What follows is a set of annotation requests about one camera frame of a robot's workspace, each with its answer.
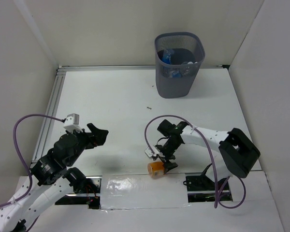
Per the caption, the orange juice bottle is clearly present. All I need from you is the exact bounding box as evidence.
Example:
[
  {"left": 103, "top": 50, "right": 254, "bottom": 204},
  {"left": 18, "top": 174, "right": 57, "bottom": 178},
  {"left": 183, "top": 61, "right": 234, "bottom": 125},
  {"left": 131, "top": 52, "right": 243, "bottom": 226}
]
[{"left": 147, "top": 161, "right": 165, "bottom": 178}]

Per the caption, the Aquafina blue label bottle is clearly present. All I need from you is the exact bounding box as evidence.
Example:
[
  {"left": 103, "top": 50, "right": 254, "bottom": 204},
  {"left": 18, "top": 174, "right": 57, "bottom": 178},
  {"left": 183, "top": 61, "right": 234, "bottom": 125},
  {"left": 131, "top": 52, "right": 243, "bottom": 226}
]
[{"left": 170, "top": 70, "right": 185, "bottom": 78}]

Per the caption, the green label water bottle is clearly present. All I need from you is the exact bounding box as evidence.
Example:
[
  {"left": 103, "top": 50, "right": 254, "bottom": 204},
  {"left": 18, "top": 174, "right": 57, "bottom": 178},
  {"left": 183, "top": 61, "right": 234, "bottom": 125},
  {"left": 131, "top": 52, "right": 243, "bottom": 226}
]
[{"left": 181, "top": 61, "right": 198, "bottom": 77}]

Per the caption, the blue cap water bottle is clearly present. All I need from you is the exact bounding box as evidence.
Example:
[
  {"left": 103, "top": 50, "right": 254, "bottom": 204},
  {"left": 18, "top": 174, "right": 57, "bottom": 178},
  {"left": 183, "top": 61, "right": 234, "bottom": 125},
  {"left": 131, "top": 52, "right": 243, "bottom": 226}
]
[{"left": 161, "top": 48, "right": 174, "bottom": 65}]

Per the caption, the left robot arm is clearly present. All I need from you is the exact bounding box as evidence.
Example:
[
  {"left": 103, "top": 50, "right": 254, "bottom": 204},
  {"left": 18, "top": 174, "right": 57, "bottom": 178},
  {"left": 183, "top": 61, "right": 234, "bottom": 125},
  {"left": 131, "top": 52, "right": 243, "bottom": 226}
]
[{"left": 0, "top": 123, "right": 109, "bottom": 232}]

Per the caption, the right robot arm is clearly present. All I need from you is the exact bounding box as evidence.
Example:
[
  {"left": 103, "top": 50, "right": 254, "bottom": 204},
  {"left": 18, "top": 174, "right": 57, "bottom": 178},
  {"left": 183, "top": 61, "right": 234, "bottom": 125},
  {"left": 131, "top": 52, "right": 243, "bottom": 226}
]
[{"left": 147, "top": 119, "right": 261, "bottom": 189}]

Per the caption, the grey mesh waste bin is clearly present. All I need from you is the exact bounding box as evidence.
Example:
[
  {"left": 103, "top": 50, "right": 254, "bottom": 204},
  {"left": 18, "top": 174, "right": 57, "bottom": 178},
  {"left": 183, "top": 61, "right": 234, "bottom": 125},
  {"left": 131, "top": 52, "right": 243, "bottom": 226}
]
[{"left": 154, "top": 32, "right": 205, "bottom": 99}]

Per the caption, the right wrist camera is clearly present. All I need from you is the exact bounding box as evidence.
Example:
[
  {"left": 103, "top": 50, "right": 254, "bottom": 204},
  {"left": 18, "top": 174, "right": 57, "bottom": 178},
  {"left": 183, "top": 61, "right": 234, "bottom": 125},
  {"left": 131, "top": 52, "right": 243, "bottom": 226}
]
[{"left": 145, "top": 146, "right": 160, "bottom": 160}]

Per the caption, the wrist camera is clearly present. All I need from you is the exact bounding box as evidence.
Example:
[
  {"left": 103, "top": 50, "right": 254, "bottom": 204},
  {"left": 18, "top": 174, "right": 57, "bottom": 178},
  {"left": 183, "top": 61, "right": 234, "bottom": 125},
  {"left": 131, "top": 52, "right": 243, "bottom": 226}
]
[
  {"left": 145, "top": 146, "right": 160, "bottom": 160},
  {"left": 63, "top": 113, "right": 82, "bottom": 133}
]

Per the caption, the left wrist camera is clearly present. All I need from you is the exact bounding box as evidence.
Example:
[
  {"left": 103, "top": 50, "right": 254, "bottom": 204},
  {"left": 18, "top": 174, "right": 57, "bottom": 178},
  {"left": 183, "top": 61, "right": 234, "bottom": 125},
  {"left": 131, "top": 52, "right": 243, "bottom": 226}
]
[{"left": 63, "top": 113, "right": 82, "bottom": 133}]

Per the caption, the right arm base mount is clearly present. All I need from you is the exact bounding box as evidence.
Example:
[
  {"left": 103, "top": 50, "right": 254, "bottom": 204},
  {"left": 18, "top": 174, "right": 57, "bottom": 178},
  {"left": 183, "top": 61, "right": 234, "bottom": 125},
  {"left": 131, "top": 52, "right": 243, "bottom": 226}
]
[{"left": 181, "top": 164, "right": 232, "bottom": 203}]

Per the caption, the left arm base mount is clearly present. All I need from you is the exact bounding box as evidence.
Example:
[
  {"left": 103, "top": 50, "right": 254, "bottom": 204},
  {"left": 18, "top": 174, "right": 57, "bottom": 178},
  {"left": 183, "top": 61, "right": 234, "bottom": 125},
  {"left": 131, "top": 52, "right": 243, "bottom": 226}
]
[{"left": 55, "top": 176, "right": 102, "bottom": 210}]

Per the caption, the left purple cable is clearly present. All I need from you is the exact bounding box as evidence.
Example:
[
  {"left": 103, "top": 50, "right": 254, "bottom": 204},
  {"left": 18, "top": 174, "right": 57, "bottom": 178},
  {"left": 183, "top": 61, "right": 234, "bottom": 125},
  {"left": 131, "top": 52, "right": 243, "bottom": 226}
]
[{"left": 0, "top": 114, "right": 66, "bottom": 232}]

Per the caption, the aluminium frame rail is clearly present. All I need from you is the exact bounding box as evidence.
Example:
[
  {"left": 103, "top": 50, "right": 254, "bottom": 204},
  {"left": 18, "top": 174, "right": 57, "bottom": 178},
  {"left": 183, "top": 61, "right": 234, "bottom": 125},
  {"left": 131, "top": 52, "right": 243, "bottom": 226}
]
[{"left": 31, "top": 67, "right": 237, "bottom": 176}]

